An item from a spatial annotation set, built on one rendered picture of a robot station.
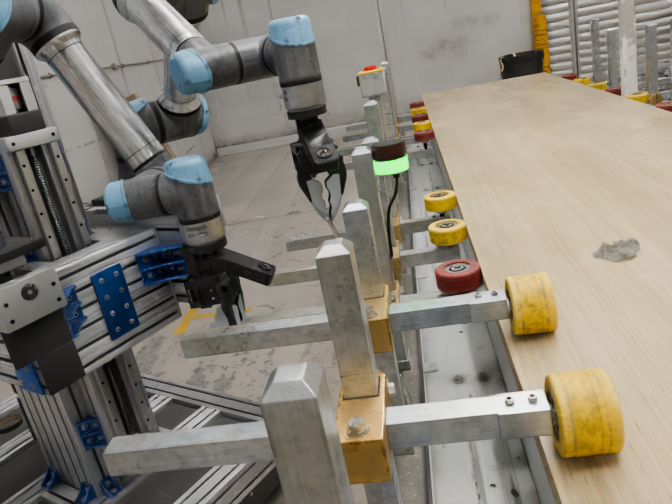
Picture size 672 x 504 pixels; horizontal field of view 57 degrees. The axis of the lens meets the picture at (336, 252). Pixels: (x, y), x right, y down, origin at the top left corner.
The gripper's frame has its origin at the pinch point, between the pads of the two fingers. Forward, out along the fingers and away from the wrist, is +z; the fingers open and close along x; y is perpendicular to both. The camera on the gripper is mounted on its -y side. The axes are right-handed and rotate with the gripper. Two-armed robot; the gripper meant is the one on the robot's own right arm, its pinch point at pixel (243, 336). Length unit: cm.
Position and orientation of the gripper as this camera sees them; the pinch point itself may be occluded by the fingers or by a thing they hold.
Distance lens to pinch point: 120.1
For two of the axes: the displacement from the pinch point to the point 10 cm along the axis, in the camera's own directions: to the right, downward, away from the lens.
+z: 1.9, 9.3, 3.2
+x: -0.9, 3.4, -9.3
